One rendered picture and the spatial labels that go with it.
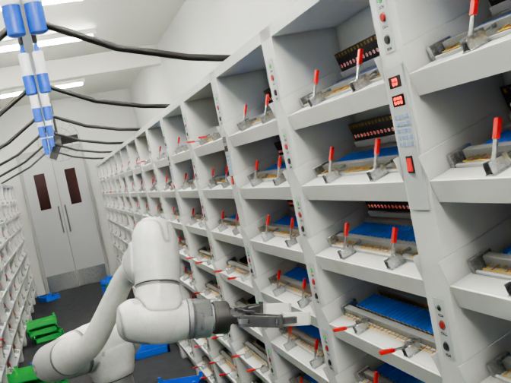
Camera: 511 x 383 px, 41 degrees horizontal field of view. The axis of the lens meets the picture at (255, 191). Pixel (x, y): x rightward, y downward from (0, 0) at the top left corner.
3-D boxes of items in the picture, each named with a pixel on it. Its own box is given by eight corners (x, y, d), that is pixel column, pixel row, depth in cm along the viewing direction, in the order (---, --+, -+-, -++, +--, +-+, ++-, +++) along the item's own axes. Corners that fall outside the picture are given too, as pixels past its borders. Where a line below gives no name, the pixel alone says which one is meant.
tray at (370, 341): (451, 396, 139) (431, 356, 138) (335, 337, 198) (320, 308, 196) (525, 343, 144) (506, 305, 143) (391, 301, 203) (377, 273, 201)
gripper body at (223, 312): (207, 330, 161) (245, 328, 163) (215, 337, 153) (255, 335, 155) (207, 299, 161) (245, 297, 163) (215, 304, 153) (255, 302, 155)
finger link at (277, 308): (264, 316, 167) (263, 315, 168) (291, 314, 169) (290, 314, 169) (264, 304, 167) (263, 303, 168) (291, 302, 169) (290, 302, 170)
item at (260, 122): (283, 133, 204) (262, 91, 202) (233, 147, 262) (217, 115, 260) (339, 103, 209) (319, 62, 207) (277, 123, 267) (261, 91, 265)
